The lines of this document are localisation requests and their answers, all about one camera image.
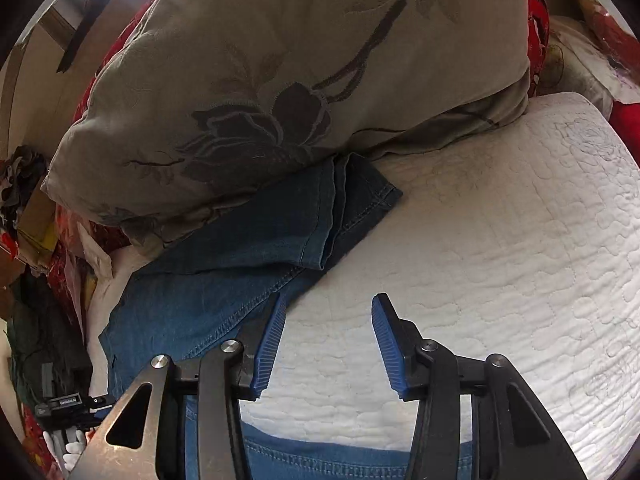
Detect blue denim jeans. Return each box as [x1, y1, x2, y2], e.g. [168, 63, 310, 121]
[98, 152, 474, 480]

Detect white quilted mattress cover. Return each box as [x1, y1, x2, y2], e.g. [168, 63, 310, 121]
[86, 91, 640, 480]

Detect grey floral pillow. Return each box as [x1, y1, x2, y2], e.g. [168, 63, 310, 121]
[42, 0, 529, 246]

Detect red patterned blanket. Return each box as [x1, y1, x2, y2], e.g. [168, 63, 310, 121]
[527, 0, 549, 96]

